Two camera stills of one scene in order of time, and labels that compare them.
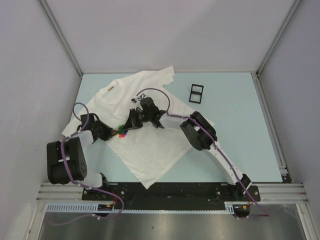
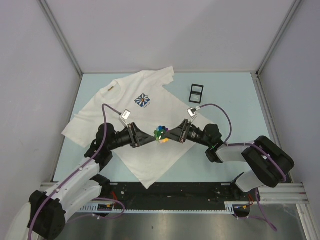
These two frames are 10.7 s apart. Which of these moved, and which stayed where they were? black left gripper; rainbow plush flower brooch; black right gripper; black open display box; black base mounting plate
Moved: black left gripper; black right gripper; rainbow plush flower brooch
Stayed: black open display box; black base mounting plate
